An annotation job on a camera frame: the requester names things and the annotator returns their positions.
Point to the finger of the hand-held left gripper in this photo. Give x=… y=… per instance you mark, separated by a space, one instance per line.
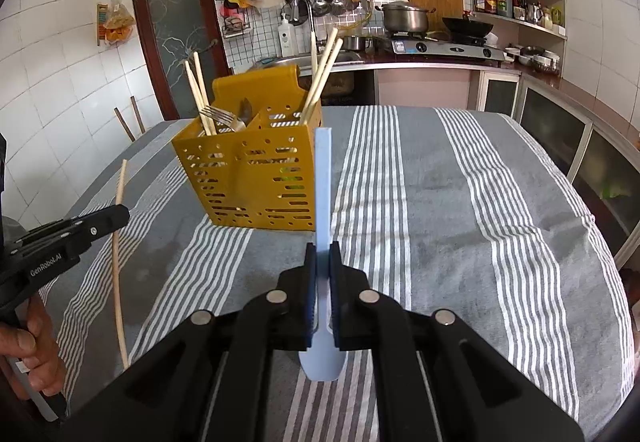
x=95 y=222

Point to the black wok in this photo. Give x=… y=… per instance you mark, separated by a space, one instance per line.
x=467 y=27

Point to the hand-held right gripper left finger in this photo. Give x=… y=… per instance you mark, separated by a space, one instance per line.
x=311 y=292

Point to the brown frosted glass door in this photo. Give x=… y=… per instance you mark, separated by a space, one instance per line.
x=177 y=32

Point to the grey white striped tablecloth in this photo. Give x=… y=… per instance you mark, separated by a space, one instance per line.
x=450 y=222

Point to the yellow perforated utensil holder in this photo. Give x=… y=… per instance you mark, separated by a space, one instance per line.
x=250 y=182

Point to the steel sink faucet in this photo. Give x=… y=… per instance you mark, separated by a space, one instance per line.
x=304 y=4

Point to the steel gas stove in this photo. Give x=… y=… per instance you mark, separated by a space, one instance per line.
x=445 y=49

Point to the small steel saucepan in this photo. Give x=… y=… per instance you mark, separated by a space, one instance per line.
x=356 y=43

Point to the person's left hand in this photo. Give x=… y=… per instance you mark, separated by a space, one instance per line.
x=45 y=352

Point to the corner wall shelf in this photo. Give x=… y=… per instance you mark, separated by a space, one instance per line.
x=520 y=22

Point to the wooden stick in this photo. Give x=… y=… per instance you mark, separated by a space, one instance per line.
x=138 y=114
x=125 y=124

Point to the steel cooking pot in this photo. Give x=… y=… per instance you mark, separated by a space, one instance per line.
x=405 y=17

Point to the hanging plastic bag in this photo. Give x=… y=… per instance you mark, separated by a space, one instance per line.
x=116 y=19

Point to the kitchen counter with cabinets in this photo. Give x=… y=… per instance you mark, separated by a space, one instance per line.
x=550 y=122

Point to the metal fork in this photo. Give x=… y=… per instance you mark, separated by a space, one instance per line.
x=220 y=114

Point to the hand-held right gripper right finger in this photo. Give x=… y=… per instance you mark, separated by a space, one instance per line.
x=334 y=292

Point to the white soap bottle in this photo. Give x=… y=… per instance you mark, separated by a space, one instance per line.
x=286 y=36

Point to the stack of steel bowls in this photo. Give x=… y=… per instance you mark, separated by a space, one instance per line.
x=540 y=61

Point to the steel kitchen sink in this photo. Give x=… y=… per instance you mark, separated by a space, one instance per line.
x=300 y=61

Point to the light blue plastic fork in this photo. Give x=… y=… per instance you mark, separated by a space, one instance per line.
x=322 y=182

